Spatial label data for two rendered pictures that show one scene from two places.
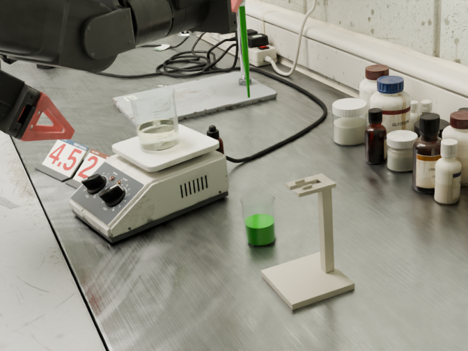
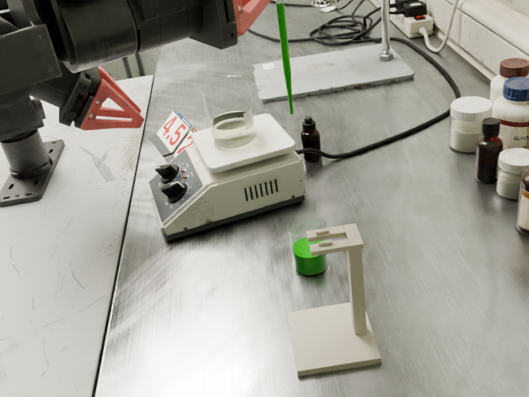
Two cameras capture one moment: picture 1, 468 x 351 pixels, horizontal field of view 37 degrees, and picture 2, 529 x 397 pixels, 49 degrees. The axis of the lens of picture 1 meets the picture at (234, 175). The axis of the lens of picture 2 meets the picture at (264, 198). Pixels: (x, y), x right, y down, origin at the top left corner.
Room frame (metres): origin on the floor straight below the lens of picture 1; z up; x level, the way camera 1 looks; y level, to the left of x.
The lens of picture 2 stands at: (0.29, -0.18, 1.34)
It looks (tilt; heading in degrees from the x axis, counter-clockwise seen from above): 32 degrees down; 21
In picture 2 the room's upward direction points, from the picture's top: 9 degrees counter-clockwise
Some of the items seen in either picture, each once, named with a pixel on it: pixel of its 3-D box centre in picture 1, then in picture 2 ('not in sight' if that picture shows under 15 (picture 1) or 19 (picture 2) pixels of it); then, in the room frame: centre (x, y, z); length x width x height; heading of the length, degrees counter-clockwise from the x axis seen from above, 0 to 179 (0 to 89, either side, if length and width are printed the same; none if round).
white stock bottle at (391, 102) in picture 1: (390, 113); (516, 122); (1.05, -0.26, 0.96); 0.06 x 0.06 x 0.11
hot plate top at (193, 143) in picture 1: (164, 145); (241, 141); (0.94, 0.10, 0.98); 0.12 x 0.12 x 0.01; 34
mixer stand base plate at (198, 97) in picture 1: (193, 97); (327, 70); (1.39, 0.07, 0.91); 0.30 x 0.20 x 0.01; 112
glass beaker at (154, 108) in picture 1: (154, 120); (227, 114); (0.94, 0.10, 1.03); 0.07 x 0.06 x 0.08; 114
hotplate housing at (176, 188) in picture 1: (154, 179); (228, 173); (0.93, 0.12, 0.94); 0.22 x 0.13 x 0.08; 124
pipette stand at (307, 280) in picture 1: (303, 234); (327, 291); (0.69, -0.07, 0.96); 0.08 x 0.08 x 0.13; 21
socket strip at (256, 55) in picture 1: (232, 40); (395, 5); (1.78, -0.03, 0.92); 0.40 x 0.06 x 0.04; 22
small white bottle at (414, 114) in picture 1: (412, 119); not in sight; (1.09, -0.31, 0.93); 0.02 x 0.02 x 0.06
